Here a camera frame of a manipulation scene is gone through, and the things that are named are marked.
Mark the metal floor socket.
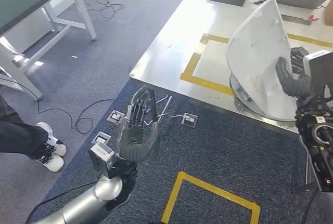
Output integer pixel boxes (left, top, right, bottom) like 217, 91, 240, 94
181, 112, 199, 128
106, 110, 125, 126
91, 131, 112, 147

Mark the yellow floor tape square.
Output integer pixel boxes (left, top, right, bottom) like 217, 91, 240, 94
161, 171, 261, 224

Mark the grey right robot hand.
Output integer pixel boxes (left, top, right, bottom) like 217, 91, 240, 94
275, 46, 311, 99

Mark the steel workbench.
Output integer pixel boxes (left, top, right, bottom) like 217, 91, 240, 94
129, 0, 333, 137

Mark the black floor cable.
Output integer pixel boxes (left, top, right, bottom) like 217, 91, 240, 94
0, 77, 116, 135
85, 0, 125, 19

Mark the person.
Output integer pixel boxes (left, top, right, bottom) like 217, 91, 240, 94
0, 95, 66, 173

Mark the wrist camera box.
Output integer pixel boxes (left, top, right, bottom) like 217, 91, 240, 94
303, 50, 333, 97
88, 142, 116, 179

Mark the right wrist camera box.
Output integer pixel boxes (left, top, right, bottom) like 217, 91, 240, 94
303, 50, 333, 97

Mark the white floor cable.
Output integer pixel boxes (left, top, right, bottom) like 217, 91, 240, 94
144, 95, 185, 127

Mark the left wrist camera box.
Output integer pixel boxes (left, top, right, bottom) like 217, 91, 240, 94
88, 142, 116, 179

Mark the round metal disc part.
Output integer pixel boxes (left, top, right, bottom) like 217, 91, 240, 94
230, 72, 300, 123

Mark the grey flat tool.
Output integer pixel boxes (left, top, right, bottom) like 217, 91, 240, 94
281, 14, 312, 26

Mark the white plastic shell part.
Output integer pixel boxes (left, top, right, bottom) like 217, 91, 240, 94
225, 0, 298, 122

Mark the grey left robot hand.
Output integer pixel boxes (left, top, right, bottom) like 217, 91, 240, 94
116, 85, 161, 164

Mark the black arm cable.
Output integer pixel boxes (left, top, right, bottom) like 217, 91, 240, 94
24, 181, 98, 224

